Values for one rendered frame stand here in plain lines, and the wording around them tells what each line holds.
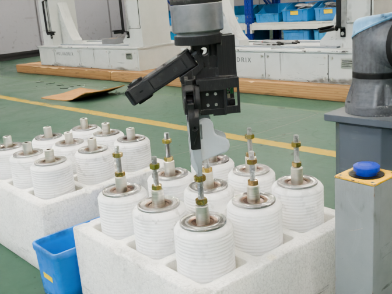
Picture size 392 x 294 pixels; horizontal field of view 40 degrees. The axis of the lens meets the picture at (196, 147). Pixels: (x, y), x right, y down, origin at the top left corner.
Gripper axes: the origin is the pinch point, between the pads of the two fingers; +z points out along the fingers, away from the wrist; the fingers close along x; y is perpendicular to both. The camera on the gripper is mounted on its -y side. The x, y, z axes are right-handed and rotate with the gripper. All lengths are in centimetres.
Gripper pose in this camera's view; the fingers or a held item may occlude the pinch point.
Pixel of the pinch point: (194, 166)
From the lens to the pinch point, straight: 82.8
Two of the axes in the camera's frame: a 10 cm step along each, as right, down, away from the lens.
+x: -0.7, -2.6, 9.6
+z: 0.8, 9.6, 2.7
